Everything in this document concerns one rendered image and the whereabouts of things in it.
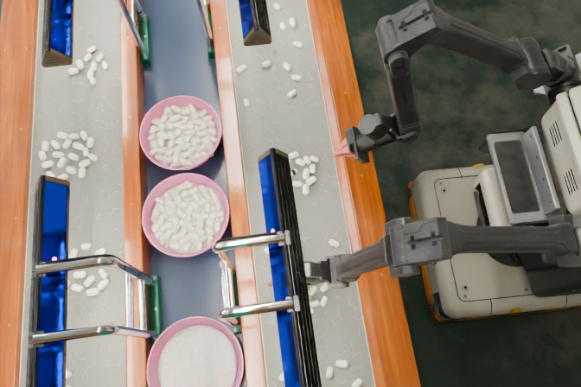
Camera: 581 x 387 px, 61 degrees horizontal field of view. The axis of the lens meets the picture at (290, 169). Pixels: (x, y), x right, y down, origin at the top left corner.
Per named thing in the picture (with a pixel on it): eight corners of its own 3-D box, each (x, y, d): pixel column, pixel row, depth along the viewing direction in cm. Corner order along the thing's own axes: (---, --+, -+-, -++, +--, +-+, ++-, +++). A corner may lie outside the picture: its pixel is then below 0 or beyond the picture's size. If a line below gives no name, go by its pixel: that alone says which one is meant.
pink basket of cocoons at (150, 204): (210, 169, 167) (206, 159, 158) (245, 237, 159) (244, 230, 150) (137, 206, 162) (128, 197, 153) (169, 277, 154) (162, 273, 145)
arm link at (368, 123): (421, 136, 134) (413, 110, 138) (401, 124, 126) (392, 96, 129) (383, 154, 141) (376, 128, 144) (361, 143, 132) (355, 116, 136)
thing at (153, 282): (160, 276, 154) (114, 247, 112) (163, 344, 147) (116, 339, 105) (98, 284, 153) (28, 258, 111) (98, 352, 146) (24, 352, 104)
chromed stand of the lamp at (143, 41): (150, 20, 188) (111, -76, 146) (151, 65, 181) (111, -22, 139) (98, 25, 186) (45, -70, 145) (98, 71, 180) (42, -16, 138)
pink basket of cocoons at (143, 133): (220, 104, 176) (217, 91, 167) (227, 174, 166) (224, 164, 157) (145, 112, 174) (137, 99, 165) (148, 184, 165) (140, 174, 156)
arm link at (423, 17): (429, 24, 90) (415, -17, 94) (379, 66, 100) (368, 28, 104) (558, 76, 115) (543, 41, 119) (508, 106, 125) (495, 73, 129)
